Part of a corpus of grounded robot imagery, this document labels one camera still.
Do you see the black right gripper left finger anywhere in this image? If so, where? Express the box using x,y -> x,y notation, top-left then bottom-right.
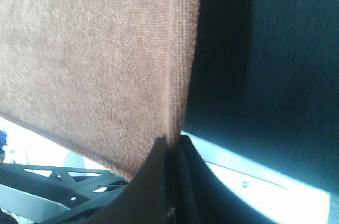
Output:
44,138 -> 168,223

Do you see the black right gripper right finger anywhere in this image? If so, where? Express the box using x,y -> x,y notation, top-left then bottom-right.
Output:
174,135 -> 273,223

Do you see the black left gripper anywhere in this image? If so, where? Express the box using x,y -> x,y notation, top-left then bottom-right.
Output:
1,164 -> 127,223

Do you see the brown towel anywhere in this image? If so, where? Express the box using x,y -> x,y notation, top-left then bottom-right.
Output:
1,0 -> 199,180

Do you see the white storage box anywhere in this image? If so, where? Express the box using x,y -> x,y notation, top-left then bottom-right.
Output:
189,135 -> 330,223

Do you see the black table cloth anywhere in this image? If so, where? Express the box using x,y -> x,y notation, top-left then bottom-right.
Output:
182,0 -> 339,193

